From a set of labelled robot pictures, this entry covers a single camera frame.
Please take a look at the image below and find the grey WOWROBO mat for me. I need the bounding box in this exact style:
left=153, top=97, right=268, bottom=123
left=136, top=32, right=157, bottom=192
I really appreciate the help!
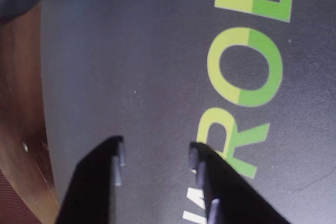
left=39, top=0, right=336, bottom=224

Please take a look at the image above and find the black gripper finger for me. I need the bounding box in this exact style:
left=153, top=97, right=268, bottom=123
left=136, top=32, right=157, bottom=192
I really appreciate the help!
left=56, top=136, right=126, bottom=224
left=188, top=142, right=292, bottom=224

